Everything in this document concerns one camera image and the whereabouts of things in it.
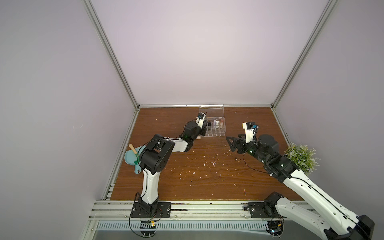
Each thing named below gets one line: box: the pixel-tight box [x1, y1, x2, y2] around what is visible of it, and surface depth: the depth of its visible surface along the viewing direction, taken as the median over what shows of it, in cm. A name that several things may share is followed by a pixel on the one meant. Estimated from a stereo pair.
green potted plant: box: [284, 142, 321, 174], surface depth 75 cm
